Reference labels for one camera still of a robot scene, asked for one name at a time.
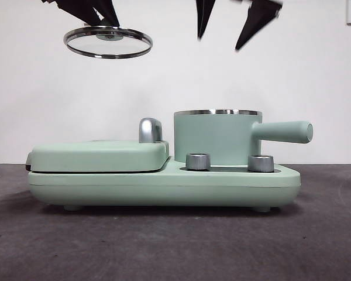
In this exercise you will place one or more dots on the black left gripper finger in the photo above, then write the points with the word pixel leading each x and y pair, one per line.
pixel 79 7
pixel 106 8

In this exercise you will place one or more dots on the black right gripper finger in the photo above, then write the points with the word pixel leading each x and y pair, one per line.
pixel 258 17
pixel 204 13

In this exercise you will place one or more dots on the glass lid with green knob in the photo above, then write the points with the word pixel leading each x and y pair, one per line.
pixel 76 44

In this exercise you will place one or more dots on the silver control knob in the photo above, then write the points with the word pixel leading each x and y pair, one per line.
pixel 197 162
pixel 261 164

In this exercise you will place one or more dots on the mint green hinged griddle cover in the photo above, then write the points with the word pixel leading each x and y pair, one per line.
pixel 96 156

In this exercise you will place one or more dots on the mint green breakfast machine base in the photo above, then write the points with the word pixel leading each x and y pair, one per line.
pixel 163 187

